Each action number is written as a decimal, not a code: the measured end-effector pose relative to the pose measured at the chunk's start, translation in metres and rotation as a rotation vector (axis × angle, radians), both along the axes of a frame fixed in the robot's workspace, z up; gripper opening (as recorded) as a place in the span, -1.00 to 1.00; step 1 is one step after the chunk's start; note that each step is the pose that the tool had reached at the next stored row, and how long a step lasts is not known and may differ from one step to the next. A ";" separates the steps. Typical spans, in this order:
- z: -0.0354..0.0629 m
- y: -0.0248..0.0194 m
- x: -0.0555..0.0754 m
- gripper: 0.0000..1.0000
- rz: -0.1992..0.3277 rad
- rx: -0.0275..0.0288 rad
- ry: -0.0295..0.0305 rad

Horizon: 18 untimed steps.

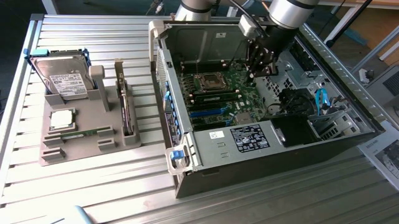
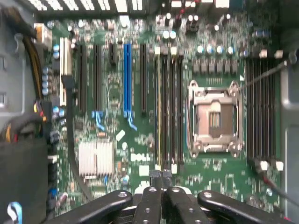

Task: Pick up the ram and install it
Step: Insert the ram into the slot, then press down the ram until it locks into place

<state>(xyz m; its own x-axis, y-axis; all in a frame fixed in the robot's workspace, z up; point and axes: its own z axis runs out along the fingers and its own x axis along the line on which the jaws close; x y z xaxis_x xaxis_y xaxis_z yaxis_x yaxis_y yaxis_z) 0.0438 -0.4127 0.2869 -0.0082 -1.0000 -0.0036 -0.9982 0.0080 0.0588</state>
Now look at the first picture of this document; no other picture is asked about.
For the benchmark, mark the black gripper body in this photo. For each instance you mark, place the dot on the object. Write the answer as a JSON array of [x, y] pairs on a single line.
[[279, 38]]

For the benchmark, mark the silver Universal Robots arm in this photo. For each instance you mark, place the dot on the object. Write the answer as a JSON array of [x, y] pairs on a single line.
[[289, 11]]

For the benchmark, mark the black installed RAM stick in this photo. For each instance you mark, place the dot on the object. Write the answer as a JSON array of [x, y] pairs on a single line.
[[216, 97]]

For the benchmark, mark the green RAM stick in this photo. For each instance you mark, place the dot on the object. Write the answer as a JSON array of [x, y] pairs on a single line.
[[77, 135]]

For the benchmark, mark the green motherboard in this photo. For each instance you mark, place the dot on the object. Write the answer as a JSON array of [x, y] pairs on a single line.
[[245, 102]]

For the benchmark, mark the black slanted pole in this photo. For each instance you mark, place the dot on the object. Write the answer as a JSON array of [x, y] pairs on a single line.
[[348, 21]]

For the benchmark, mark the blue expansion slot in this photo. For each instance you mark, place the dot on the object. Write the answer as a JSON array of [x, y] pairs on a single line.
[[207, 113]]

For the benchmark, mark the white power strip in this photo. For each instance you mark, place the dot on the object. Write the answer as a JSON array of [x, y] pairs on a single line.
[[364, 74]]

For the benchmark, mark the silver power supply unit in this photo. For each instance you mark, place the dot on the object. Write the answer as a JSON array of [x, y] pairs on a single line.
[[229, 144]]

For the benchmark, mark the grey computer box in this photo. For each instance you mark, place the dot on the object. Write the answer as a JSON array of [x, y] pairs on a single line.
[[384, 91]]

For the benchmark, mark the open black PC case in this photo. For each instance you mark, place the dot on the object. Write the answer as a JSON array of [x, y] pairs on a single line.
[[280, 168]]

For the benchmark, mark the printed paper sheet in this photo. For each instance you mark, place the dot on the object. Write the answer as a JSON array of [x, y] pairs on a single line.
[[382, 158]]

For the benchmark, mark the silver hard disk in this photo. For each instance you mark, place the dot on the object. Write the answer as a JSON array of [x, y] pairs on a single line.
[[67, 77]]

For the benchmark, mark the grey parts rack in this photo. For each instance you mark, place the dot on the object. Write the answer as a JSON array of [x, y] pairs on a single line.
[[89, 144]]

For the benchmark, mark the silver CPU chip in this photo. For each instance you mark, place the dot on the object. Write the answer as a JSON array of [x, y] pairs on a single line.
[[61, 119]]

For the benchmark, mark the blue disk caddy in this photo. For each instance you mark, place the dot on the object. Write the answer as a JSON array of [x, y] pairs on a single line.
[[39, 53]]

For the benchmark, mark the light blue plastic object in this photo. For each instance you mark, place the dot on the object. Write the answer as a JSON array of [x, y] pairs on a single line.
[[79, 213]]

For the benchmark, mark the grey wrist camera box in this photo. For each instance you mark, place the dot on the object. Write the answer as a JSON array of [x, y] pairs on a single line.
[[249, 25]]

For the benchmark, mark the CPU socket with metal frame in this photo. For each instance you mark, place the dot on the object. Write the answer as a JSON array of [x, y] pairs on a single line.
[[211, 81]]

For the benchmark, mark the wooden desk with white frame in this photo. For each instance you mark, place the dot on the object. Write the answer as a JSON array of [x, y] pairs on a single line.
[[374, 25]]

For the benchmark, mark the graphics card with metal bracket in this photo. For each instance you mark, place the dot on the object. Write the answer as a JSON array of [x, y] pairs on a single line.
[[125, 102]]

